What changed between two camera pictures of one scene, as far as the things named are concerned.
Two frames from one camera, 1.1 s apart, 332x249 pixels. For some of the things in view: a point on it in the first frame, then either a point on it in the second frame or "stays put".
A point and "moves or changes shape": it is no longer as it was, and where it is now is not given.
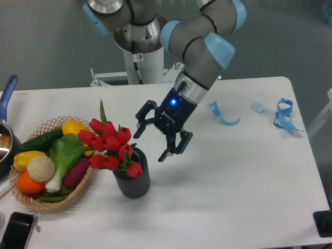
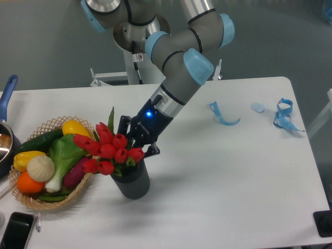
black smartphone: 17,231 stays put
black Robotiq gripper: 173,113 -> 146,126
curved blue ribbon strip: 215,108 stays put
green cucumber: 40,143 stays put
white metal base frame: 170,75 stays put
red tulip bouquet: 104,136 moves or changes shape
